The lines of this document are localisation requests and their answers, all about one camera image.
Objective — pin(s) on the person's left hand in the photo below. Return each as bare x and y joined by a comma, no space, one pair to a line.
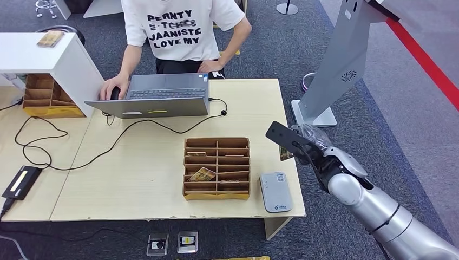
211,66

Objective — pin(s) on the person's right hand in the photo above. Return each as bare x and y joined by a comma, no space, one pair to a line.
114,82

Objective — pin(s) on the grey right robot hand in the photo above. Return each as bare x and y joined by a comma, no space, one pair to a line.
315,134

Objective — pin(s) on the person's right forearm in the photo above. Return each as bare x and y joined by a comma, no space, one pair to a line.
130,61

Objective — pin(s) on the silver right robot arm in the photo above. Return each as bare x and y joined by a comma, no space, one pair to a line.
380,215

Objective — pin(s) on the person's left forearm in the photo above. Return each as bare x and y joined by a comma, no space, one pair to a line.
236,41

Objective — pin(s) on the person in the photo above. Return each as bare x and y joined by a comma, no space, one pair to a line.
179,36

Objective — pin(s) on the grey card reader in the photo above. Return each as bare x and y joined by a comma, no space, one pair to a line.
276,192

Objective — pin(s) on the brown cardboard card organizer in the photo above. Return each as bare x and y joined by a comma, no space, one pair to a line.
39,95
200,143

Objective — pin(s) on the small card in slot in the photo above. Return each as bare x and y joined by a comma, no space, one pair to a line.
196,154

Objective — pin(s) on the gold card lying slanted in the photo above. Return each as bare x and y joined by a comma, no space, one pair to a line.
202,174

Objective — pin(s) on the black reader box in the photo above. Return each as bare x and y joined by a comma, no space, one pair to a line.
21,182

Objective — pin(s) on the white shelf unit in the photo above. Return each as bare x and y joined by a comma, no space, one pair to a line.
71,68

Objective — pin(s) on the grey laptop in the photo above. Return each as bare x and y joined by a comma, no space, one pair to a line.
154,107

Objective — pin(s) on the round ringed base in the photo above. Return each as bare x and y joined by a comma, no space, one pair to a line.
307,82

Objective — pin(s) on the black round stool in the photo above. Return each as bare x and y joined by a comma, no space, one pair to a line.
79,34

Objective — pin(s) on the grey kiosk stand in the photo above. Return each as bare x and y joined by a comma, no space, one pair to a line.
340,64

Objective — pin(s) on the stack of gold cards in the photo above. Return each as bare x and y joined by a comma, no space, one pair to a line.
50,38

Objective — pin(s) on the white furniture panel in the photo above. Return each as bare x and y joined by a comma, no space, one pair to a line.
64,9

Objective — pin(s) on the grey stanchion base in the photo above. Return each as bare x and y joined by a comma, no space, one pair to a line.
287,8

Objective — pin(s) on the wooden table leg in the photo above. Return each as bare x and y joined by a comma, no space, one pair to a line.
276,228

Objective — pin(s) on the chrome chair base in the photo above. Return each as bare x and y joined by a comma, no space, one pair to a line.
46,5

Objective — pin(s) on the yellow strip object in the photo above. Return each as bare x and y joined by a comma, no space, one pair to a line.
240,258

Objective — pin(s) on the floor socket with label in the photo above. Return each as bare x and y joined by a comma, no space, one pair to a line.
188,241

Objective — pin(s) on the floor socket with round plug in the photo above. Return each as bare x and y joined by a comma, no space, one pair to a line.
157,244

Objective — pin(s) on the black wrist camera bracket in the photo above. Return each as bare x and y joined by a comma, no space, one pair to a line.
283,136

